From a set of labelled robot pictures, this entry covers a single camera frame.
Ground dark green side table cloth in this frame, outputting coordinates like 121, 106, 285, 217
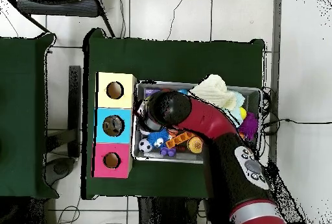
0, 32, 60, 199

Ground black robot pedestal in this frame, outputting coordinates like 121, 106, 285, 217
138, 197, 208, 224

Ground purple spiky toy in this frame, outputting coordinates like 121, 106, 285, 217
238, 111, 260, 141

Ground long orange block with holes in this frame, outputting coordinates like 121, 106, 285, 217
165, 131, 196, 149

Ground blue spiky ball toy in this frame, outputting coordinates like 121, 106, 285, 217
147, 129, 171, 150

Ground black and white soccer ball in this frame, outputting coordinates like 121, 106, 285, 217
137, 138, 154, 154

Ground black chair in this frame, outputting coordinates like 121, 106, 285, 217
5, 0, 116, 38

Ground black floor cable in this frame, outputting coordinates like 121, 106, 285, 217
261, 118, 332, 131

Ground mint green waffle cloth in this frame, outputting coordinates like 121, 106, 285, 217
222, 90, 246, 127

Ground wooden box with three holes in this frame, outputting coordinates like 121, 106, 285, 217
91, 71, 137, 179

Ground black flat panel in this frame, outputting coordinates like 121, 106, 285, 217
67, 65, 82, 158

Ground shallow mesh metal bin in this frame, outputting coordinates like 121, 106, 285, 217
132, 80, 263, 165

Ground yellow round toy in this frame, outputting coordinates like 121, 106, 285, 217
187, 136, 204, 155

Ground cream waffle cloth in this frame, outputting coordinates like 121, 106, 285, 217
189, 73, 237, 110

